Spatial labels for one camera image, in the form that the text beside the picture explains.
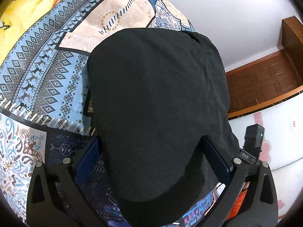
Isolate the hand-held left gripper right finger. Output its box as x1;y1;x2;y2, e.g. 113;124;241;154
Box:
198;135;278;227

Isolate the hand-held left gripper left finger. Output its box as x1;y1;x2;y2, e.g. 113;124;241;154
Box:
26;136;105;227

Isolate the black jacket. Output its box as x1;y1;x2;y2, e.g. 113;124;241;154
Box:
83;28;241;227

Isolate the white wardrobe with pink stickers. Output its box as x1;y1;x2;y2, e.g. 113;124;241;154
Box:
228;89;303;220

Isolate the orange cloth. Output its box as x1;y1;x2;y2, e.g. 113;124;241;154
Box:
228;182;249;220

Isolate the brown wooden door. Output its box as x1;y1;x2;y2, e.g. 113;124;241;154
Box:
225;16;303;120

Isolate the patterned blue bed sheet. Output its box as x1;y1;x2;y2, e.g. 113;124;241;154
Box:
0;0;228;227

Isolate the yellow plush blanket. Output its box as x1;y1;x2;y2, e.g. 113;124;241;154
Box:
0;0;56;63

